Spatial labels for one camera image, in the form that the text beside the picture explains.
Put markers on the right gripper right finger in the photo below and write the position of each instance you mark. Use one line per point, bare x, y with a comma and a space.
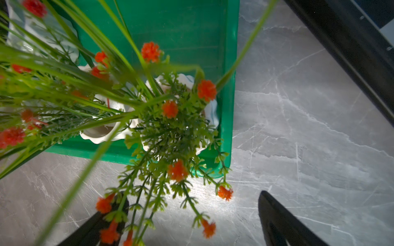
281, 228

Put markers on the black white chessboard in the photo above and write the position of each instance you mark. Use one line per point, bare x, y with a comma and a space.
360, 37

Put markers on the red flower pot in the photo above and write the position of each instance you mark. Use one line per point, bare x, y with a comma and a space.
67, 67

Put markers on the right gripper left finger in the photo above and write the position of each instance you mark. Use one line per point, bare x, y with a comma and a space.
102, 229

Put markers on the green plastic storage tray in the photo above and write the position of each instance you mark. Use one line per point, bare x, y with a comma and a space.
190, 32

